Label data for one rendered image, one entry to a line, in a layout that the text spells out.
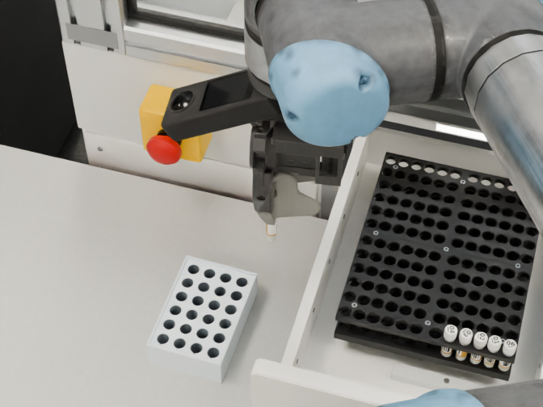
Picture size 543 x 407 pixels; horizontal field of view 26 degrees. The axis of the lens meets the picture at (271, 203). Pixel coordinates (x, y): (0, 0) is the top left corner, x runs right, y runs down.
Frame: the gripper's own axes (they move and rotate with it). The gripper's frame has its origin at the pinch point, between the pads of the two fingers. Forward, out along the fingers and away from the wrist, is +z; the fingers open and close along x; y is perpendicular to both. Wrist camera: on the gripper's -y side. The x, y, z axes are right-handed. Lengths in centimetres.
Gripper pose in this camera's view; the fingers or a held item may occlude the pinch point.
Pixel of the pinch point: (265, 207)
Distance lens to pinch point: 112.4
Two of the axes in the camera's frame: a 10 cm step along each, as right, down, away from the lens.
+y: 9.9, 1.1, -0.9
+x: 1.4, -7.8, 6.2
